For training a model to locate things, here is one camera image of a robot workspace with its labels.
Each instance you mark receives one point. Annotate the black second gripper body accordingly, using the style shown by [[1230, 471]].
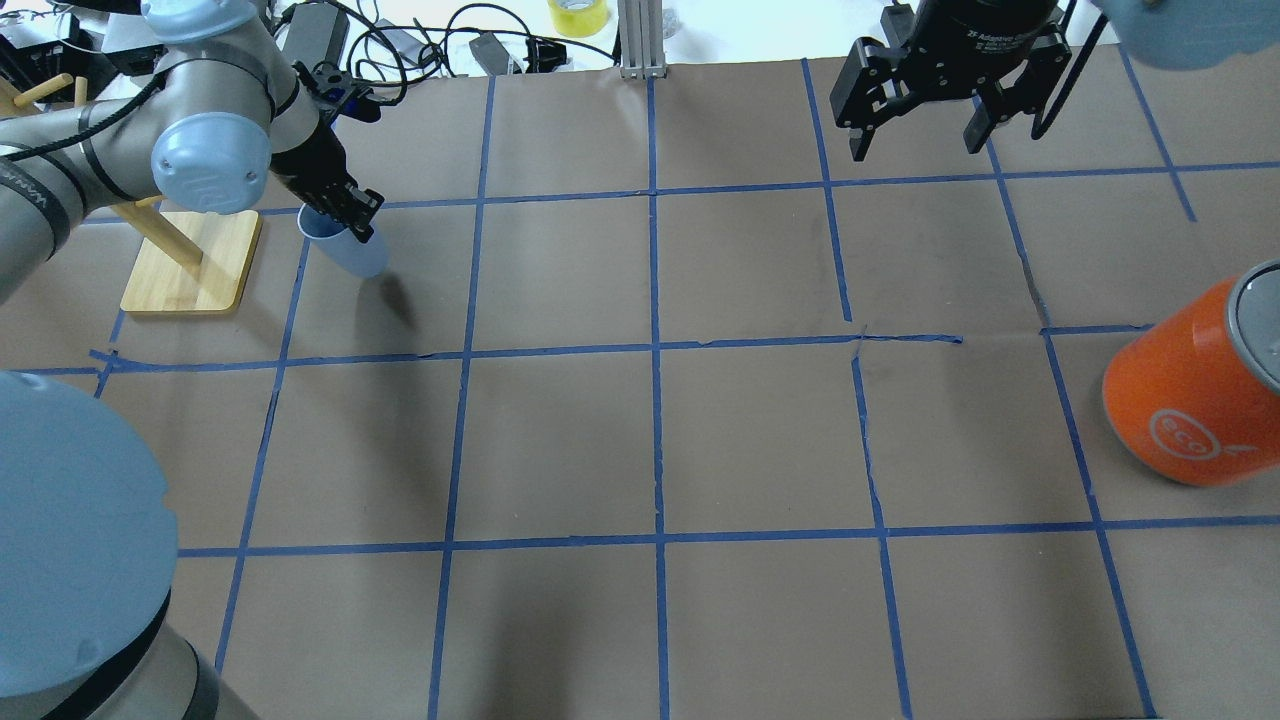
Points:
[[975, 40]]

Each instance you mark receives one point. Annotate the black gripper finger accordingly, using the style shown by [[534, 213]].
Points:
[[866, 94], [343, 208], [1010, 105]]

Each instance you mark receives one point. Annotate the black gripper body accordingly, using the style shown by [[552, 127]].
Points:
[[314, 166]]

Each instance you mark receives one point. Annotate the light blue cup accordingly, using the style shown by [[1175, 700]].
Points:
[[364, 258]]

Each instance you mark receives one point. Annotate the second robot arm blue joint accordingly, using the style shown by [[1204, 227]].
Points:
[[87, 568]]

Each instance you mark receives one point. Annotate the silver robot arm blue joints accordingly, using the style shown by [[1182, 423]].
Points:
[[231, 32]]

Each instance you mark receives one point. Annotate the black power adapter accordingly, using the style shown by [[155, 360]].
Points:
[[315, 33]]

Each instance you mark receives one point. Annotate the wooden mug tree stand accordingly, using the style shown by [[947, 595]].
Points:
[[170, 250]]

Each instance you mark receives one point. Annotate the yellow tape roll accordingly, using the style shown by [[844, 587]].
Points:
[[578, 19]]

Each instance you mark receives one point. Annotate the orange bin with grey lid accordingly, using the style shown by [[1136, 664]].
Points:
[[1196, 398]]

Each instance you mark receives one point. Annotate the aluminium frame post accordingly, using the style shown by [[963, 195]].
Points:
[[640, 31]]

